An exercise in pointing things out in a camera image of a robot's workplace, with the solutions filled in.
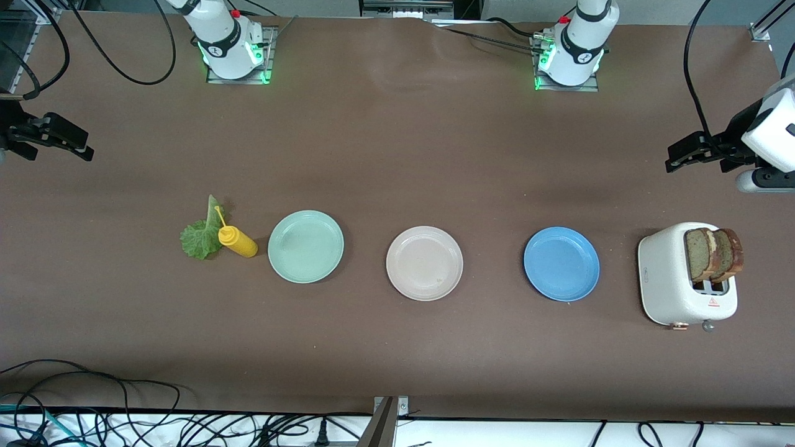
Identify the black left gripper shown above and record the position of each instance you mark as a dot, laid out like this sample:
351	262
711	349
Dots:
727	142

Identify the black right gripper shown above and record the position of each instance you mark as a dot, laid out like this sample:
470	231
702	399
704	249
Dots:
13	131

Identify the dark crust bread slice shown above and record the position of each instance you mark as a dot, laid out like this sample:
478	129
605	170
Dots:
733	251

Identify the light crust bread slice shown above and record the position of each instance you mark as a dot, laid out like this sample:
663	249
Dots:
697	254

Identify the green lettuce leaf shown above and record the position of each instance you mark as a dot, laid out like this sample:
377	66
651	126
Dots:
197	239

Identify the yellow squeeze bottle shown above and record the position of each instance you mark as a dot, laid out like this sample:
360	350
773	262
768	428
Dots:
239	243

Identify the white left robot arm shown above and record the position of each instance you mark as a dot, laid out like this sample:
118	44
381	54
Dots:
584	43

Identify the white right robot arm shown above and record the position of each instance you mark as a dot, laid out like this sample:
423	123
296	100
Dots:
220	37

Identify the blue plate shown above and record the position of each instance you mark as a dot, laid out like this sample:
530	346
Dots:
561	264

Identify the mint green plate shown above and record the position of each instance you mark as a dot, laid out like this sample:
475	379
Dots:
305	247

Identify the beige plate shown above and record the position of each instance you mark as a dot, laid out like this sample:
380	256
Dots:
424	264

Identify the white toaster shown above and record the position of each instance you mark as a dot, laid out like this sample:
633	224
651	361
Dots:
664	279

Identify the short aluminium profile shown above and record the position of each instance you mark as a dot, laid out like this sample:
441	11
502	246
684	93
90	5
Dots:
761	31

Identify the white side bench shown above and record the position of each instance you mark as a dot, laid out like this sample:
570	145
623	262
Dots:
497	434

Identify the black power plug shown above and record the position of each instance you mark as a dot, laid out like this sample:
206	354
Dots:
321	434

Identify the aluminium frame with glass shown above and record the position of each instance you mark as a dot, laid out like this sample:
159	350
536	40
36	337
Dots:
25	65

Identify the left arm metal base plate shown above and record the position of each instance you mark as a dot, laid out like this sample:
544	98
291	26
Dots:
584	88

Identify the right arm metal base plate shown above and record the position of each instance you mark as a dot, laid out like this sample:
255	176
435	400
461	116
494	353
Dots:
269	62

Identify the grey metal frame bar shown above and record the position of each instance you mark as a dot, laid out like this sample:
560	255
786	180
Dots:
407	9

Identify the aluminium camera post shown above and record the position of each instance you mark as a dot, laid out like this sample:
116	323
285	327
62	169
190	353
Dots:
382	428

